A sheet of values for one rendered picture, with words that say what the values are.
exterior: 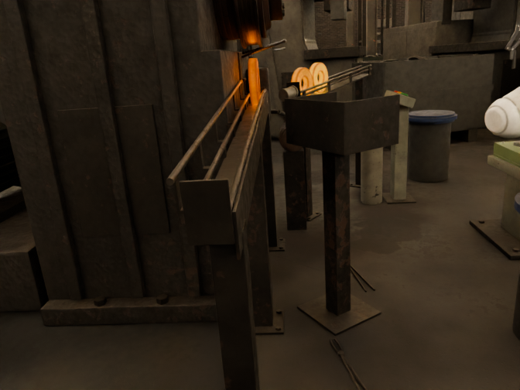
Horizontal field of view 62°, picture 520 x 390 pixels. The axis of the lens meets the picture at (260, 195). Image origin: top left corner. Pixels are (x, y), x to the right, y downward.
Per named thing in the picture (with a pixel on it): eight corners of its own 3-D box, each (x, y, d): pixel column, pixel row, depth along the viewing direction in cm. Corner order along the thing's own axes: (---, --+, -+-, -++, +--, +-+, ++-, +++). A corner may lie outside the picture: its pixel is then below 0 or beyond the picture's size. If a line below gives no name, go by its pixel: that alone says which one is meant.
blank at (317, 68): (306, 65, 221) (312, 64, 219) (321, 60, 232) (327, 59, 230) (309, 95, 227) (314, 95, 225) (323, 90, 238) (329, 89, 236)
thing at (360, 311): (346, 345, 131) (343, 102, 109) (294, 307, 153) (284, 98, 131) (394, 321, 141) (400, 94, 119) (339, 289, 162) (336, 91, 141)
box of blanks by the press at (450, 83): (381, 152, 373) (383, 58, 349) (344, 137, 450) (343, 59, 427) (488, 140, 390) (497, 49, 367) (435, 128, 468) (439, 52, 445)
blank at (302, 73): (289, 70, 211) (295, 70, 209) (306, 65, 221) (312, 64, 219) (292, 102, 216) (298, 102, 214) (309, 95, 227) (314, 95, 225)
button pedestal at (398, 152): (388, 205, 245) (390, 94, 227) (379, 193, 268) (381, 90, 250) (417, 204, 244) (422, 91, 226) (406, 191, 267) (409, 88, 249)
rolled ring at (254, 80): (258, 57, 181) (250, 58, 181) (255, 57, 163) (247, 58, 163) (261, 102, 186) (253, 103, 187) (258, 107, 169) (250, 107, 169)
